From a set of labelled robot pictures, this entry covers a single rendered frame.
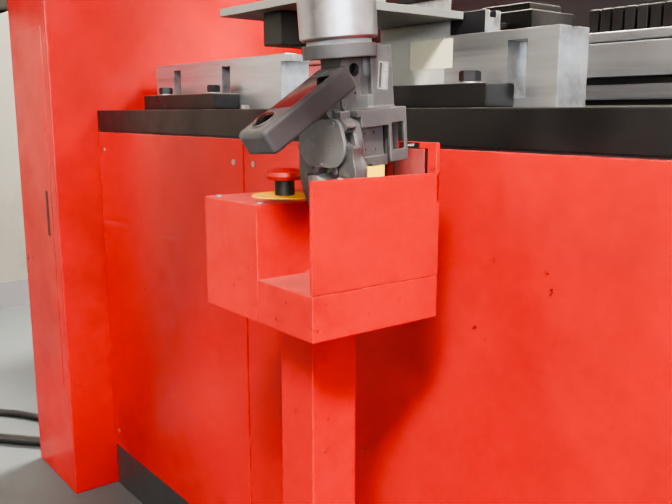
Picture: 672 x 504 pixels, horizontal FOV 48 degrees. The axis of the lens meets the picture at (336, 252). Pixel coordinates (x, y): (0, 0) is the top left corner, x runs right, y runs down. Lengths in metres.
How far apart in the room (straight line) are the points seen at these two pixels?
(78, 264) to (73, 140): 0.27
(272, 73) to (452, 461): 0.75
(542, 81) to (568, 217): 0.22
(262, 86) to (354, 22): 0.70
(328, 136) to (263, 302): 0.18
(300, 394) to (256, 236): 0.18
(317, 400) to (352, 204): 0.23
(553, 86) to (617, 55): 0.27
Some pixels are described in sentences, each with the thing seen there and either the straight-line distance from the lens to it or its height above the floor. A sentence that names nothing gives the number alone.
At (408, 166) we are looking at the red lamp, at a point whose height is 0.81.
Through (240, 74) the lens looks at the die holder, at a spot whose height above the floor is 0.94.
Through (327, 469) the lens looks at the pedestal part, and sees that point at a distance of 0.86.
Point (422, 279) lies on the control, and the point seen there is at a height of 0.70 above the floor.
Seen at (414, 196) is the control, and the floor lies 0.79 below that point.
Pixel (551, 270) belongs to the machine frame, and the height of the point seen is 0.71.
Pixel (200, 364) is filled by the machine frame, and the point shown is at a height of 0.41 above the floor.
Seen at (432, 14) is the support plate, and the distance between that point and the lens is 1.02.
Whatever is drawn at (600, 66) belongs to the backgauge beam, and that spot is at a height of 0.94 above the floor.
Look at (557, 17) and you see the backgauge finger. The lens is 1.28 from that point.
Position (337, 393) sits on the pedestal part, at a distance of 0.83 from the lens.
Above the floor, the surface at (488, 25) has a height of 0.98.
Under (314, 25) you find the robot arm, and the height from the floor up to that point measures 0.95.
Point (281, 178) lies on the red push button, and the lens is 0.81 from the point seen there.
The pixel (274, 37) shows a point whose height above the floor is 0.96.
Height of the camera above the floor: 0.87
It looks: 10 degrees down
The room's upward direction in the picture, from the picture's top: straight up
